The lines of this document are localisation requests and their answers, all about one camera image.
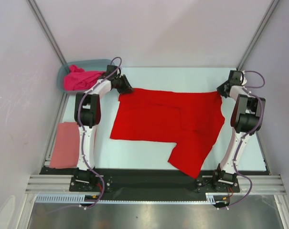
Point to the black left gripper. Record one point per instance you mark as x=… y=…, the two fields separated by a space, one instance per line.
x=126 y=88

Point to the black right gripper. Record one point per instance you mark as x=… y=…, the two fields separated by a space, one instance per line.
x=221 y=90

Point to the red t-shirt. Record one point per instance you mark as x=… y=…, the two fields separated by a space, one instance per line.
x=192 y=121

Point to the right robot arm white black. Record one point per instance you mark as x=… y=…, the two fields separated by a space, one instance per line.
x=246 y=118

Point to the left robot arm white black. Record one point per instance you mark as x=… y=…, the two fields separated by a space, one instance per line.
x=88 y=111

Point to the teal plastic basin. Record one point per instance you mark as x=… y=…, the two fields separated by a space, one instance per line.
x=89 y=65

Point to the magenta crumpled t-shirt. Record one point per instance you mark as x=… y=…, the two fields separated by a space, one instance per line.
x=78 y=79

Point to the folded pink t-shirt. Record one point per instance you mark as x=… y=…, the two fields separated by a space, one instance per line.
x=66 y=149

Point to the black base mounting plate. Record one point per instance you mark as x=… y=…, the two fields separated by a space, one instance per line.
x=144 y=184

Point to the aluminium frame rail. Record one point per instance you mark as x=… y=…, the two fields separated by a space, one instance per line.
x=57 y=184

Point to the white slotted cable duct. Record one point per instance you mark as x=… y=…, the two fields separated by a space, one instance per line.
x=66 y=198

